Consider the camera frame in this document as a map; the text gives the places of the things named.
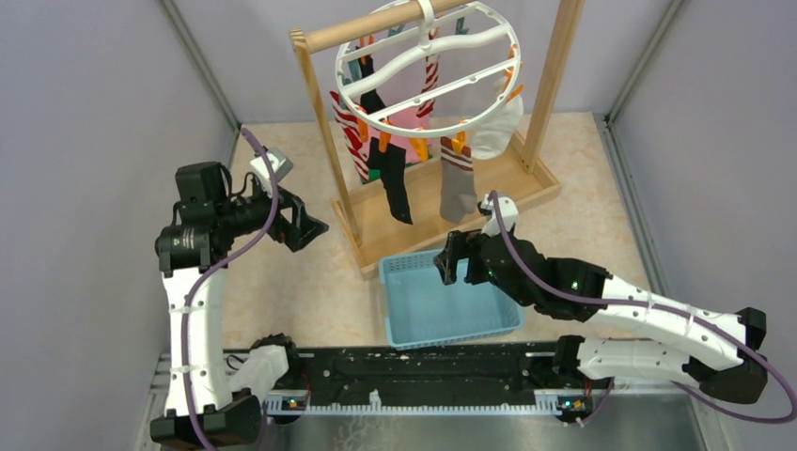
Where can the light blue plastic basket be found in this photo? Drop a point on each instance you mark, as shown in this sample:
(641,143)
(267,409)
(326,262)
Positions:
(424,312)

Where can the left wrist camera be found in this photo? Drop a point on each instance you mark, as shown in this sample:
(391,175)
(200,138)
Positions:
(277,164)

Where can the white round clip hanger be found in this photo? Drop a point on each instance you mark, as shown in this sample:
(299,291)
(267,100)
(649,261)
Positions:
(390,80)

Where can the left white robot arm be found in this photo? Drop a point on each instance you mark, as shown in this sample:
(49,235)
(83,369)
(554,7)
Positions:
(205,407)

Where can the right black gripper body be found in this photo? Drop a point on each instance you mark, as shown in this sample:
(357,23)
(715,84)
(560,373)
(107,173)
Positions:
(523,297)

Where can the pink folded cloth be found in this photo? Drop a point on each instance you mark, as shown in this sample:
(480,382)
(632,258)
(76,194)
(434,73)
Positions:
(408,119)

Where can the red white santa sock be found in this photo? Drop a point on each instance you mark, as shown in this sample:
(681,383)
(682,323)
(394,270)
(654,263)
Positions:
(353,141)

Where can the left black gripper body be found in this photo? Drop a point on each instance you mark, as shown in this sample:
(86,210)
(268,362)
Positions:
(251,213)

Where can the grey striped-cuff sock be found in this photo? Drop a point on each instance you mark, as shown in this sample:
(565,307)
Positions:
(458,190)

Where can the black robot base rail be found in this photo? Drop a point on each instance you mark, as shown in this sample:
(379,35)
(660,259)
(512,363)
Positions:
(481,375)

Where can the black sock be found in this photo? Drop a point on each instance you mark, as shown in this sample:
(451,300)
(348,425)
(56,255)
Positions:
(391,165)
(370,100)

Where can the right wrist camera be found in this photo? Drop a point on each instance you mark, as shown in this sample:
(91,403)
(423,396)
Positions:
(500,212)

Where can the wooden drying rack frame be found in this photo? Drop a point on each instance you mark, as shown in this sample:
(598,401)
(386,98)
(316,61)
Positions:
(362,209)

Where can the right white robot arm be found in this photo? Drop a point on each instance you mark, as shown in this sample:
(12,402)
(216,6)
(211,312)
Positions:
(694,347)

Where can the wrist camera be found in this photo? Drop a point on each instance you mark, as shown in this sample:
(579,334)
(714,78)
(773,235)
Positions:
(500,212)
(277,164)

